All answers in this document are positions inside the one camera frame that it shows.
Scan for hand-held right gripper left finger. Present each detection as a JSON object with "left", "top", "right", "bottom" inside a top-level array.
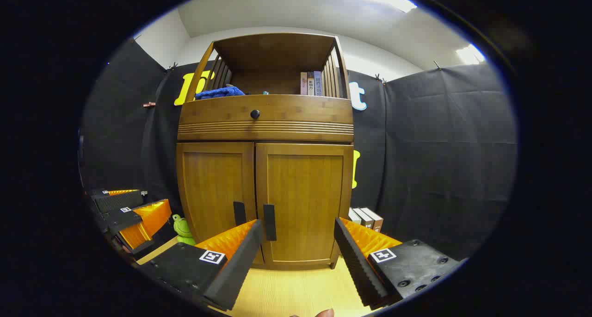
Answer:
[{"left": 138, "top": 219, "right": 264, "bottom": 312}]

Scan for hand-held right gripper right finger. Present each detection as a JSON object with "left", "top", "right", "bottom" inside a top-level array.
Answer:
[{"left": 334, "top": 218, "right": 463, "bottom": 308}]

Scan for wooden cabinet door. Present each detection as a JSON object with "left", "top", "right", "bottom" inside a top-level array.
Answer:
[
  {"left": 255, "top": 143, "right": 354, "bottom": 269},
  {"left": 176, "top": 142, "right": 265, "bottom": 267}
]

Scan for wooden double-door shoe cabinet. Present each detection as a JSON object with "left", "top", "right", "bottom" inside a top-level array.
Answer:
[{"left": 176, "top": 32, "right": 355, "bottom": 271}]

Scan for wooden cabinet drawer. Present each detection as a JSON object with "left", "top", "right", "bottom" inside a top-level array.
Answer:
[{"left": 178, "top": 95, "right": 355, "bottom": 143}]

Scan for green frog toy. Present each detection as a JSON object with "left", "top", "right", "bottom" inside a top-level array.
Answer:
[{"left": 173, "top": 214, "right": 197, "bottom": 246}]

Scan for grey cover book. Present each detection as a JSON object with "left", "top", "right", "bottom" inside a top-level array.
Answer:
[{"left": 354, "top": 208, "right": 374, "bottom": 230}]

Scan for brown cover book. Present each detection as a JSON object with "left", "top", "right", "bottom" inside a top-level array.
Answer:
[{"left": 361, "top": 207, "right": 383, "bottom": 233}]

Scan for black backdrop cloth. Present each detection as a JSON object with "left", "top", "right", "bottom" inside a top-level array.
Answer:
[{"left": 79, "top": 37, "right": 518, "bottom": 262}]

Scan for blue towel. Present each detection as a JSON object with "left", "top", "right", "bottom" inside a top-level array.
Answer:
[{"left": 195, "top": 86, "right": 246, "bottom": 100}]

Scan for small ceiling light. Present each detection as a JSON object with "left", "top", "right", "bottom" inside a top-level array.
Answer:
[{"left": 456, "top": 44, "right": 485, "bottom": 65}]

